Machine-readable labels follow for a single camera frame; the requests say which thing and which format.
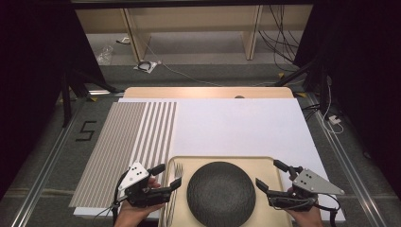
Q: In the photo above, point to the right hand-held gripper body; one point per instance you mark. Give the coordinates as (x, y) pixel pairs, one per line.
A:
(312, 183)

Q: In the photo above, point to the white board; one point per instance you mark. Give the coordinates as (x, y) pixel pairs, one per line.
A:
(236, 126)

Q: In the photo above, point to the black textured plate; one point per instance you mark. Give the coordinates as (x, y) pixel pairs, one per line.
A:
(220, 195)

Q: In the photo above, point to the small white packet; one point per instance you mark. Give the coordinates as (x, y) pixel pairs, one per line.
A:
(124, 40)

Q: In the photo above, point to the black tripod stand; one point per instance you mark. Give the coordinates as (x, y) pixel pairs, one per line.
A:
(65, 104)
(323, 91)

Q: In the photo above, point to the person's left hand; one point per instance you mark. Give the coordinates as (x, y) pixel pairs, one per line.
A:
(135, 216)

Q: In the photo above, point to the clear plastic bag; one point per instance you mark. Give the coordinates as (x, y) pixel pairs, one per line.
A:
(105, 56)

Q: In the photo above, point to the silver fork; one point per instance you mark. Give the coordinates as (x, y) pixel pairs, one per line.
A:
(179, 170)

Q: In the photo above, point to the grey striped placemat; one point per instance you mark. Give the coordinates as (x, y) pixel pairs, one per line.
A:
(126, 132)

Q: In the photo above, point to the beige plastic tray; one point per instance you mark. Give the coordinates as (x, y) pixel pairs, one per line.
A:
(201, 165)

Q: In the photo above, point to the aluminium floor rail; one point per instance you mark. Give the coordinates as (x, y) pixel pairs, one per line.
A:
(45, 170)
(346, 165)

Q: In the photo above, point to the white power adapter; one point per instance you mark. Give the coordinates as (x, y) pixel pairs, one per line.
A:
(334, 119)

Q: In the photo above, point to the light wooden shelf unit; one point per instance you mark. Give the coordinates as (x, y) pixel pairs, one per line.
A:
(138, 38)

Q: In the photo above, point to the person's right hand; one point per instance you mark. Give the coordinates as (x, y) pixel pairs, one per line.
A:
(305, 219)

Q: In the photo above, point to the black curtain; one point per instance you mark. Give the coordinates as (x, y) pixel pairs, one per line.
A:
(362, 63)
(28, 63)

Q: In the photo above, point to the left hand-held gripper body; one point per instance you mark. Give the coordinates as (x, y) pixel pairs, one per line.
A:
(134, 178)

